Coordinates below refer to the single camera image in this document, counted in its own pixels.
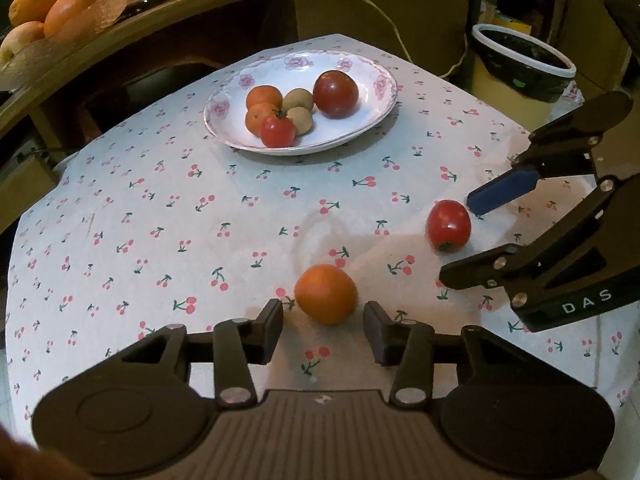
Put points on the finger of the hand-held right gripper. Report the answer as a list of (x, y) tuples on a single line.
[(475, 270), (500, 192)]

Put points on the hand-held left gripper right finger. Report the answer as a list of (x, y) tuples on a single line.
[(376, 332)]

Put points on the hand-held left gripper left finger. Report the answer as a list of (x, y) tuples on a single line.
[(270, 332)]

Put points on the small red tomato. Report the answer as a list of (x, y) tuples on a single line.
[(448, 225), (277, 132)]

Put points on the large orange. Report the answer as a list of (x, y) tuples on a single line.
[(325, 294)]

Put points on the white floral plate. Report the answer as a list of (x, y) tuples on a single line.
[(350, 130)]

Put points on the large dark red tomato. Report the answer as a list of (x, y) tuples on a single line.
[(336, 94)]

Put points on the small brown round fruit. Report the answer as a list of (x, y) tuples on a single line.
[(298, 100), (301, 120)]

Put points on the small mandarin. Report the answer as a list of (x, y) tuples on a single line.
[(254, 119), (262, 96)]

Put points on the yellow trash bin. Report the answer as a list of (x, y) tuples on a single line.
[(485, 77)]

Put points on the black bin liner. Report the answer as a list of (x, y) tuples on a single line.
[(525, 67)]

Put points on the cherry print tablecloth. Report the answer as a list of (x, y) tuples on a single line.
[(175, 240)]

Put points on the orange in glass bowl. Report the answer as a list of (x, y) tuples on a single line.
[(35, 2), (75, 7)]

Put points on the yellow apple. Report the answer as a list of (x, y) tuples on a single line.
[(20, 40)]

